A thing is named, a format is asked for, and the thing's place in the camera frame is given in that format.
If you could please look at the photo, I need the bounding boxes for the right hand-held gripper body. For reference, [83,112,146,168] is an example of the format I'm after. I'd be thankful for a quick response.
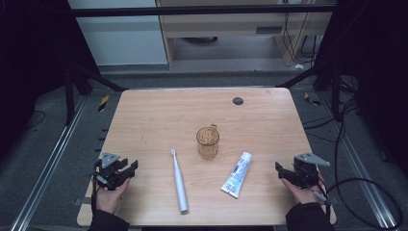
[290,152,331,190]

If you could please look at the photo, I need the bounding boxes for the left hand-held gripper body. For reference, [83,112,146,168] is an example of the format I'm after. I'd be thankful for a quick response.
[94,151,130,191]

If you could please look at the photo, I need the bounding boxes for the white toothpaste tube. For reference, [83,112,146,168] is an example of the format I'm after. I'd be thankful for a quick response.
[220,151,253,199]

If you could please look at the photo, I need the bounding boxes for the person's right hand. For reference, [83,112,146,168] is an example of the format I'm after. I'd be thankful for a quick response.
[281,172,325,205]

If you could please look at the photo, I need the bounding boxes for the person's left hand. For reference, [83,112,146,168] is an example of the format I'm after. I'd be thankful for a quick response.
[95,177,132,216]

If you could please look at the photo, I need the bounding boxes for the white electric toothbrush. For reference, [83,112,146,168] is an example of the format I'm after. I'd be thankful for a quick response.
[169,148,190,215]

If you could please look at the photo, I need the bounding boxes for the yellow black tape strip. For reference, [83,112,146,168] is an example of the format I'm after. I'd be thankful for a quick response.
[303,91,322,107]
[97,94,111,113]

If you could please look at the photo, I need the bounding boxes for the amber transparent cup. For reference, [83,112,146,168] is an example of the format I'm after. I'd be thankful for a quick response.
[195,123,221,161]

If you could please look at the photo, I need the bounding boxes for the black metal stand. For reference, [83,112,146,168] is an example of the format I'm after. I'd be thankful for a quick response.
[63,63,130,127]
[274,59,344,120]

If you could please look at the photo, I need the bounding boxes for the white cabinet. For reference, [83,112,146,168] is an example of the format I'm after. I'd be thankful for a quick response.
[66,0,169,67]

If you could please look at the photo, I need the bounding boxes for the dark curtain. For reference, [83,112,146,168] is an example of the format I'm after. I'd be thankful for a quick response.
[0,0,101,162]
[314,0,408,179]

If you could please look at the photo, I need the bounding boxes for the light wooden desk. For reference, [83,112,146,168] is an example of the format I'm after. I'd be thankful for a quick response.
[155,0,338,69]

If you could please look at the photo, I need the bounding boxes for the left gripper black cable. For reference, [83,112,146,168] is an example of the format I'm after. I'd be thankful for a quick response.
[90,160,101,217]

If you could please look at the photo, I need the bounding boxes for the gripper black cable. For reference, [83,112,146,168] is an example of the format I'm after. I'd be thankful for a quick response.
[90,160,101,217]
[307,176,404,231]

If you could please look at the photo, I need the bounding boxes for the black floor cables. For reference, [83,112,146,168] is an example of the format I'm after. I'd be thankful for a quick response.
[301,75,360,144]

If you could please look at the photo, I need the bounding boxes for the aluminium floor rail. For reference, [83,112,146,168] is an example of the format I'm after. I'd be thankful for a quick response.
[317,91,399,231]
[9,95,89,231]

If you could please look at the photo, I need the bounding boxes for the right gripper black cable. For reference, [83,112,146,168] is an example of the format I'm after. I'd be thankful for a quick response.
[307,176,404,231]

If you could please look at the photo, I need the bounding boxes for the thin black floor cable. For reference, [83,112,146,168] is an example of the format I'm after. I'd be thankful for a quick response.
[26,110,47,130]

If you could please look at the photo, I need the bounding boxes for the black cables under desk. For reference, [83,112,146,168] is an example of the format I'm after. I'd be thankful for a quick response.
[280,11,323,65]

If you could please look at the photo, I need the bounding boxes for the black horizontal frame bar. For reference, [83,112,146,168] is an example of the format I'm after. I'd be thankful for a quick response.
[71,3,339,18]

